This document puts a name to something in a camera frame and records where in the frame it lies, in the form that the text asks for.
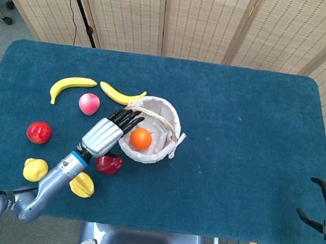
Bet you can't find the yellow lemon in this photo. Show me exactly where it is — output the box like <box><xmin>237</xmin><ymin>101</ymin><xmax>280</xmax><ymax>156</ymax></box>
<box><xmin>21</xmin><ymin>157</ymin><xmax>50</xmax><ymax>184</ymax></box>

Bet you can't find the pink peach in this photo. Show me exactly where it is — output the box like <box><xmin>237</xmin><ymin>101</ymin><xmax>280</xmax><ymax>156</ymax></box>
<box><xmin>77</xmin><ymin>92</ymin><xmax>102</xmax><ymax>117</ymax></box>

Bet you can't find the orange fruit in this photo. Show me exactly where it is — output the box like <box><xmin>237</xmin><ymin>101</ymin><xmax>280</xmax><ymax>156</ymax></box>
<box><xmin>128</xmin><ymin>126</ymin><xmax>154</xmax><ymax>152</ymax></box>

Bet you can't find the woven folding screen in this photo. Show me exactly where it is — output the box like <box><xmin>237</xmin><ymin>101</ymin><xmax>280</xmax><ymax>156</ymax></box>
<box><xmin>0</xmin><ymin>0</ymin><xmax>326</xmax><ymax>167</ymax></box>

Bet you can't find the red strawberry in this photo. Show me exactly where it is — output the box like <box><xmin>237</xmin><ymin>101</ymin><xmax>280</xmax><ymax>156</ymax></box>
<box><xmin>25</xmin><ymin>120</ymin><xmax>54</xmax><ymax>146</ymax></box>

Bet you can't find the black stand pole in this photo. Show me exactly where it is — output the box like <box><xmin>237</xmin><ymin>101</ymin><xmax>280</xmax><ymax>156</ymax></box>
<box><xmin>55</xmin><ymin>0</ymin><xmax>103</xmax><ymax>49</ymax></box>

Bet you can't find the dark red apple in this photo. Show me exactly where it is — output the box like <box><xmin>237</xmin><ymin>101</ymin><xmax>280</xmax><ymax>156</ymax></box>
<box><xmin>94</xmin><ymin>150</ymin><xmax>125</xmax><ymax>178</ymax></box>

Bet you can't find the blue tablecloth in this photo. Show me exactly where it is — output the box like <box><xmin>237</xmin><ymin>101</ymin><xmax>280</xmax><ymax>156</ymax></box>
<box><xmin>0</xmin><ymin>37</ymin><xmax>326</xmax><ymax>244</ymax></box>

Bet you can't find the thin black cable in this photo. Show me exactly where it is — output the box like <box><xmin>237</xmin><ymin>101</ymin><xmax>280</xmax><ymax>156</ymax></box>
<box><xmin>51</xmin><ymin>0</ymin><xmax>82</xmax><ymax>46</ymax></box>

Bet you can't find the wicker basket with cloth liner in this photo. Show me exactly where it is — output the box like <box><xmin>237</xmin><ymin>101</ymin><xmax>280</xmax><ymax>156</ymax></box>
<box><xmin>115</xmin><ymin>92</ymin><xmax>191</xmax><ymax>169</ymax></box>

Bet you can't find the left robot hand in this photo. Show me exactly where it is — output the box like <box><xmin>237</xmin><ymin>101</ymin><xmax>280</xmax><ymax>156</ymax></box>
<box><xmin>79</xmin><ymin>103</ymin><xmax>146</xmax><ymax>164</ymax></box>

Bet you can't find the yellow starfruit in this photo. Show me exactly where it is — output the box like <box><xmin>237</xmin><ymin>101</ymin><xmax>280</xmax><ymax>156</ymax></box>
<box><xmin>67</xmin><ymin>170</ymin><xmax>97</xmax><ymax>200</ymax></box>

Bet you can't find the yellow banana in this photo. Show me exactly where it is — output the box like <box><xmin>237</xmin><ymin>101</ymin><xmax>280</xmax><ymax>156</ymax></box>
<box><xmin>48</xmin><ymin>73</ymin><xmax>99</xmax><ymax>110</ymax></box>
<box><xmin>97</xmin><ymin>81</ymin><xmax>148</xmax><ymax>109</ymax></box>

